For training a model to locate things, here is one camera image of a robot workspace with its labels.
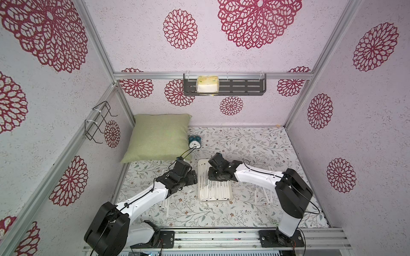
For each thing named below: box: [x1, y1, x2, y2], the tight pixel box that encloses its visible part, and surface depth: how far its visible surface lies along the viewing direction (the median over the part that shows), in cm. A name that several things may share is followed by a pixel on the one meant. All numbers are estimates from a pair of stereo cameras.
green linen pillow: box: [121, 113, 193, 164], surface depth 100 cm
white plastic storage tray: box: [197, 158, 233, 203], surface depth 90 cm
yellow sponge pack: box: [195, 75, 220, 96], surface depth 92 cm
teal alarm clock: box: [187, 135, 202, 149], surface depth 106 cm
